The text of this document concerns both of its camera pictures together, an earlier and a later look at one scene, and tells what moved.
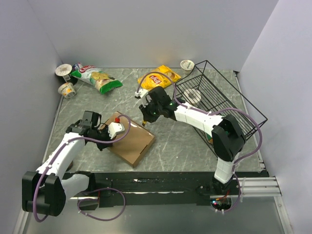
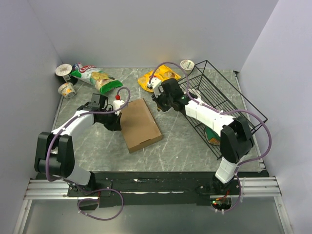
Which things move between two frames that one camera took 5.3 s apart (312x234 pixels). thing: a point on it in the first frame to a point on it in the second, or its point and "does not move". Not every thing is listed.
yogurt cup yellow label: [67, 89] does not move
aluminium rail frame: [257, 188] does not move
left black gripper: [102, 146] to [115, 126]
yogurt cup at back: [186, 66] does not move
